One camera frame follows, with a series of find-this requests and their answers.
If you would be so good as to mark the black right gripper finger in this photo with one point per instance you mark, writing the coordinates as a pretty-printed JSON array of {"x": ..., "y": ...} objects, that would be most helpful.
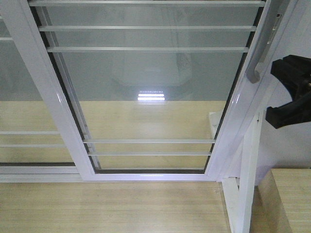
[
  {"x": 294, "y": 72},
  {"x": 295, "y": 112}
]

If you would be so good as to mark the grey metal door handle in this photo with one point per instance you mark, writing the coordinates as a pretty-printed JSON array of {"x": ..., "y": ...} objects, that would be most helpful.
[{"x": 268, "y": 25}]

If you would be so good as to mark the white sliding glass door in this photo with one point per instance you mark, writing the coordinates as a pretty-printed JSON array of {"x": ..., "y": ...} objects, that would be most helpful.
[{"x": 130, "y": 83}]

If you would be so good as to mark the light wooden box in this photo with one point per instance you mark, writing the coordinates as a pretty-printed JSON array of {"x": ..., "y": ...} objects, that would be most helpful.
[{"x": 282, "y": 201}]

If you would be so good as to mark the white angled support brace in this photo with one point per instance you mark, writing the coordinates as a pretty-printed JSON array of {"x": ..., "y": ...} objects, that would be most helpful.
[{"x": 238, "y": 192}]

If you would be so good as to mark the light wooden floor platform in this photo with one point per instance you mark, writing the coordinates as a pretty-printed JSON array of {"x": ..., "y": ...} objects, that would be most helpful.
[{"x": 127, "y": 207}]

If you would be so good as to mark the white fixed glass panel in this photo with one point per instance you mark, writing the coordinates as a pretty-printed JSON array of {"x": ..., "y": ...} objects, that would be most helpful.
[{"x": 31, "y": 147}]

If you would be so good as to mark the white door frame post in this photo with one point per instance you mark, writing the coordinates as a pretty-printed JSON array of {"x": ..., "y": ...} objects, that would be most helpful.
[{"x": 287, "y": 147}]

